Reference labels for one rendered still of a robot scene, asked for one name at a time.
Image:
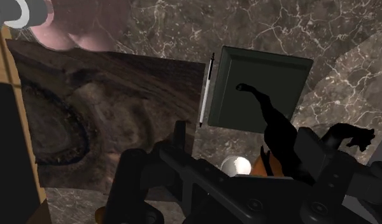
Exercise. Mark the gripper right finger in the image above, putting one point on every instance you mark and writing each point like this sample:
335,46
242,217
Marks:
333,186

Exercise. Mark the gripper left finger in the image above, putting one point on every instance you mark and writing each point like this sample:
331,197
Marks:
129,186

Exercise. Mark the black animal figure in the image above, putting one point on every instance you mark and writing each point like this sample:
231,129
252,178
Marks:
279,133

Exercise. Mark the orange rounded object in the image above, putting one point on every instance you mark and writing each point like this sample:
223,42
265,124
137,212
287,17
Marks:
257,167

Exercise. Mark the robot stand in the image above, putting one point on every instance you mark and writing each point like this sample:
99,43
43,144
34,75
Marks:
116,102

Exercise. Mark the white ball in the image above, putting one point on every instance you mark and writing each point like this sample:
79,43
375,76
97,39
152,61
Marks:
237,166

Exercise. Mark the dark green square tray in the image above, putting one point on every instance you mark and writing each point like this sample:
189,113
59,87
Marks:
240,111

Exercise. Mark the white pen with black clip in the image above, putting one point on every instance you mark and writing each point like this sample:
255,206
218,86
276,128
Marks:
206,90

